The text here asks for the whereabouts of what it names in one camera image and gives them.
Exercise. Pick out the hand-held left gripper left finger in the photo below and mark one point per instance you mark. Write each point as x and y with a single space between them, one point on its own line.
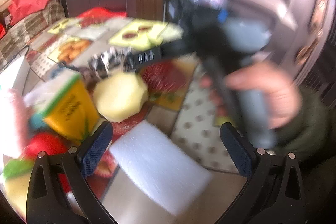
97 148

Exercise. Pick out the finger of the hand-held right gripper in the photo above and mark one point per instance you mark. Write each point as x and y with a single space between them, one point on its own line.
149 57

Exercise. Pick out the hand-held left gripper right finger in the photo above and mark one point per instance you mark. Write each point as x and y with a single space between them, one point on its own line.
237 150

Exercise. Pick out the black and white soft toy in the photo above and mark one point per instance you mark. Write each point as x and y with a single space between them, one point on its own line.
107 62

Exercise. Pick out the white box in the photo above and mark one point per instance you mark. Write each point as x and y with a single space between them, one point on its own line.
10 71

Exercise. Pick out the person's right forearm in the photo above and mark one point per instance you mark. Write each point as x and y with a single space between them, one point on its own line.
309 121

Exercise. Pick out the green soft item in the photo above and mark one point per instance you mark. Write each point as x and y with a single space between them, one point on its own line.
17 169

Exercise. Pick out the pink soft item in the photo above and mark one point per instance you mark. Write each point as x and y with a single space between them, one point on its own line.
13 119

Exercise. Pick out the person's right hand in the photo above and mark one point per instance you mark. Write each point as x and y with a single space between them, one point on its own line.
267 92

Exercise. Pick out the yellow box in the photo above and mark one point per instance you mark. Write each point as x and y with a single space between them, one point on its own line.
71 111

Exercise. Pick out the fruit print tablecloth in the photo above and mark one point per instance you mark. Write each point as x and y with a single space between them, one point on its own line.
194 121

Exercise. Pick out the red ball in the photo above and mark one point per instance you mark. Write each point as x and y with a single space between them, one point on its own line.
44 145

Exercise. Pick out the white foam block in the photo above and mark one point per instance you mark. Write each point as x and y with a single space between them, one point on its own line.
157 161

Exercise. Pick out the red printed bag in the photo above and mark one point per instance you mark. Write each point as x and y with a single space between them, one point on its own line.
99 12

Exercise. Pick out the plaid cloth bench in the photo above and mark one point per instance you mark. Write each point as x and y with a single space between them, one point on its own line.
29 27

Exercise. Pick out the framed wall decoration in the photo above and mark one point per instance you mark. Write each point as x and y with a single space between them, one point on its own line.
321 3

